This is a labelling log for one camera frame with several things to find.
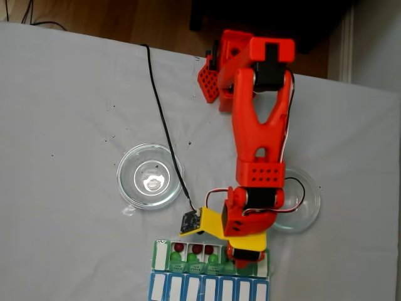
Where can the white table cloth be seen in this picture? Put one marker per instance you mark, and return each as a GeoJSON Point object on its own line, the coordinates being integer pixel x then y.
{"type": "Point", "coordinates": [62, 94]}

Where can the green round pill ball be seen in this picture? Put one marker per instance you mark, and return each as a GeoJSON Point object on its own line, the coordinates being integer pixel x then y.
{"type": "Point", "coordinates": [213, 258]}
{"type": "Point", "coordinates": [191, 257]}
{"type": "Point", "coordinates": [176, 256]}

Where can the weekly pill organizer box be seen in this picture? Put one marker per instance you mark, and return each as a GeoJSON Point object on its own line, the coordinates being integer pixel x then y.
{"type": "Point", "coordinates": [206, 282]}

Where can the black furniture piece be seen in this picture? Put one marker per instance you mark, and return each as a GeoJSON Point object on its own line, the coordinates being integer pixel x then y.
{"type": "Point", "coordinates": [313, 19]}

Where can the black camera circuit board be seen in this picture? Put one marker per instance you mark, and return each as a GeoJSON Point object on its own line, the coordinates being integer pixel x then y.
{"type": "Point", "coordinates": [190, 222]}

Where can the clear glass bowl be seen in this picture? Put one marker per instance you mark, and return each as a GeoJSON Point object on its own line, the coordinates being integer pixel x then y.
{"type": "Point", "coordinates": [150, 200]}
{"type": "Point", "coordinates": [304, 216]}

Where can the red round pill ball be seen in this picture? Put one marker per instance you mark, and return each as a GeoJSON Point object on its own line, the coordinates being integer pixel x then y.
{"type": "Point", "coordinates": [209, 249]}
{"type": "Point", "coordinates": [196, 248]}
{"type": "Point", "coordinates": [178, 247]}

